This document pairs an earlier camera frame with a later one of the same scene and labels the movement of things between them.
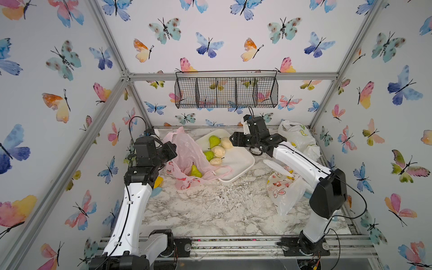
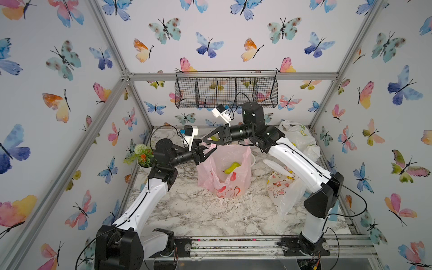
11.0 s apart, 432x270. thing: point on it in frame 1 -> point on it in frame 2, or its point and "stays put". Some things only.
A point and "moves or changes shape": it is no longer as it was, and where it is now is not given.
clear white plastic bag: (285, 187) stays put
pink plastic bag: (189, 167) moves or changes shape
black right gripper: (237, 137) -> (226, 134)
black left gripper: (170, 150) -> (197, 152)
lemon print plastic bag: (300, 138) stays put
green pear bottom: (194, 172) -> (230, 170)
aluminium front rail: (343, 245) stays put
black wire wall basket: (226, 89) stays put
